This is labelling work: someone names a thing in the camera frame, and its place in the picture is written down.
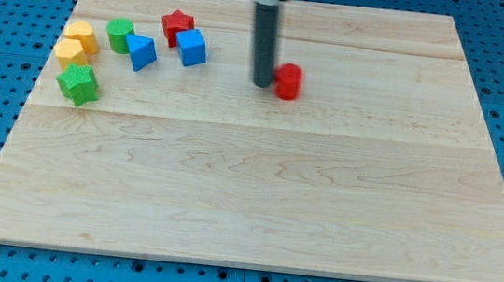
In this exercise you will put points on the red cylinder block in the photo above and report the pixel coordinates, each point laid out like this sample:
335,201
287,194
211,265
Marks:
288,81

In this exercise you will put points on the green star block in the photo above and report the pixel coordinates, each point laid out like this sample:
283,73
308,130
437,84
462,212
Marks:
79,84

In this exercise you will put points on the green cylinder block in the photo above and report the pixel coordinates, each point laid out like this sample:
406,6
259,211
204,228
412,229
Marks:
117,29

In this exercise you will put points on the blue triangular prism block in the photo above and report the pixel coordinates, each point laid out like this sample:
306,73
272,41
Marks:
142,51

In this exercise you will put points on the wooden board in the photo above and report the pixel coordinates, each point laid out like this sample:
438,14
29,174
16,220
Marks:
382,170

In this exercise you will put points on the blue cube block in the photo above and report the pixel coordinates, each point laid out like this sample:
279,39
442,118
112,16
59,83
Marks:
191,47

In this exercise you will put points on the yellow hexagon block lower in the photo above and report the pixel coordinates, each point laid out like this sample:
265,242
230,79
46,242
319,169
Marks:
70,51

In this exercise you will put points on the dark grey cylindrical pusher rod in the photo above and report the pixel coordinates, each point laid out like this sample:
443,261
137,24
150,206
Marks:
265,36

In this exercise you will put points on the yellow block upper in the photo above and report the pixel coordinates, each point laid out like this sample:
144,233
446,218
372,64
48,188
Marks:
84,33

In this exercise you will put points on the red star block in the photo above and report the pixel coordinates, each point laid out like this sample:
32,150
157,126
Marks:
175,22

